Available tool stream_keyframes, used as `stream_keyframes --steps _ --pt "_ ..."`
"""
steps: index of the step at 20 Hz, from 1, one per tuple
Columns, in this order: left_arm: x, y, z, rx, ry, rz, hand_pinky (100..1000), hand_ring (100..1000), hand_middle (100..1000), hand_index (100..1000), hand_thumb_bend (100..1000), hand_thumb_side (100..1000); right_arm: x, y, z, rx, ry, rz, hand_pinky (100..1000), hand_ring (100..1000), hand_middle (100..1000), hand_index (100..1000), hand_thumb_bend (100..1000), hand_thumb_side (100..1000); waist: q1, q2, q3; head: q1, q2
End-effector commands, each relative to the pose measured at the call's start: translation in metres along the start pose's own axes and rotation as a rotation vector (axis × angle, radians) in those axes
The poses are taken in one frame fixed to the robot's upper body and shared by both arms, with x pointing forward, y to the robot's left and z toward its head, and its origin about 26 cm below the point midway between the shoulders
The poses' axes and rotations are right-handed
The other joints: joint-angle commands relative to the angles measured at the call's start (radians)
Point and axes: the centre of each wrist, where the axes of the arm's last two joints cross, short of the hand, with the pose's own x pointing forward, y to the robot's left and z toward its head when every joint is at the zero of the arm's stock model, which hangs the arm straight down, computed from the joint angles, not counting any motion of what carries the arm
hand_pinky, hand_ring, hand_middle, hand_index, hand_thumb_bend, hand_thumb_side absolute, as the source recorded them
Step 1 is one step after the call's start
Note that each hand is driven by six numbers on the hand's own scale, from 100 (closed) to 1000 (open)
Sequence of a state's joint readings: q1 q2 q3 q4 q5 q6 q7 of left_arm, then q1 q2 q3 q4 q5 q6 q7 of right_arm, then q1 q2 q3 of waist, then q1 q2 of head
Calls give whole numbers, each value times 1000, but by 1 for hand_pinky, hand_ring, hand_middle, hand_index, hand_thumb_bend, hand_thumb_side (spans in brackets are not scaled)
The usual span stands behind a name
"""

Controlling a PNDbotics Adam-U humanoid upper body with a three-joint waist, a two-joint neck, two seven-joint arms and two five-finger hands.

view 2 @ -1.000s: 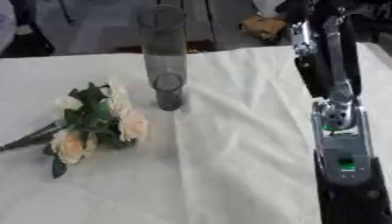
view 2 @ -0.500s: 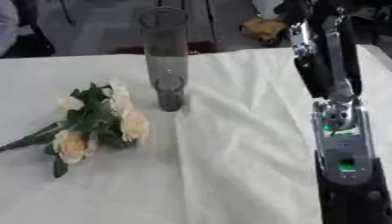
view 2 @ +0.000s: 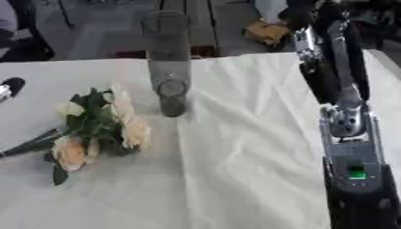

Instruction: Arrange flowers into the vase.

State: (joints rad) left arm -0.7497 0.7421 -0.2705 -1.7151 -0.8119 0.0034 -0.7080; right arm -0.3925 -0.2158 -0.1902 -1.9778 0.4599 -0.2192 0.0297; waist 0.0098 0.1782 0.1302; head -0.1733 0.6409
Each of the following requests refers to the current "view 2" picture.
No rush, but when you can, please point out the brown cardboard box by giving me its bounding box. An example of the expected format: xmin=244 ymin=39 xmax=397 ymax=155
xmin=241 ymin=19 xmax=292 ymax=46

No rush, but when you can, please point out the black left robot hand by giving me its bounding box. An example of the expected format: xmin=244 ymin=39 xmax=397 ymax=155
xmin=0 ymin=76 xmax=27 ymax=104

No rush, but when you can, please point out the black chair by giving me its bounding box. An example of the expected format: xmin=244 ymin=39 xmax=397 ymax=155
xmin=0 ymin=0 xmax=58 ymax=63

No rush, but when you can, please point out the cream rose bouquet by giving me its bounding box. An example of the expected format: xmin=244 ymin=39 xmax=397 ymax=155
xmin=0 ymin=84 xmax=154 ymax=188

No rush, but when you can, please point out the tall clear glass vase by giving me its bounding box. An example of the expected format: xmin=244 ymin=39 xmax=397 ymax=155
xmin=141 ymin=10 xmax=193 ymax=118

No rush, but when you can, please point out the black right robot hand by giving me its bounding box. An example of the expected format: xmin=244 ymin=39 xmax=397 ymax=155
xmin=289 ymin=0 xmax=373 ymax=106

